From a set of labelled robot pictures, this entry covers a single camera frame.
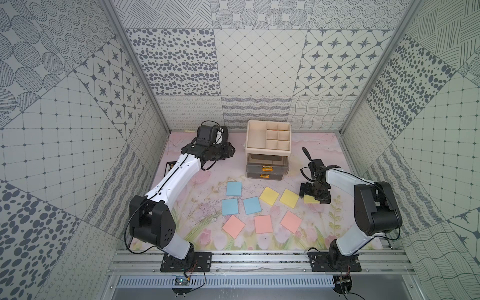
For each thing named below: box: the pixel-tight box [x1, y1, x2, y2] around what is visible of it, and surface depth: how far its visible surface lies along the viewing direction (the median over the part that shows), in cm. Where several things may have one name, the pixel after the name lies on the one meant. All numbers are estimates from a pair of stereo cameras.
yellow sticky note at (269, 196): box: [259, 186, 280, 207], surface depth 95 cm
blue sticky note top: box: [226, 181, 243, 197], surface depth 97 cm
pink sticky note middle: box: [254, 215, 274, 234], surface depth 86 cm
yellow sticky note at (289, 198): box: [279, 188, 300, 209], surface depth 94 cm
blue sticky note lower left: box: [221, 198, 239, 216], surface depth 91 cm
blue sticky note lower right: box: [242, 196, 262, 215], surface depth 92 cm
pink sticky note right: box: [280, 210, 303, 235], surface depth 86 cm
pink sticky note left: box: [221, 215, 246, 240], surface depth 85 cm
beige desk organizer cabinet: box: [245, 120, 292, 165], surface depth 87 cm
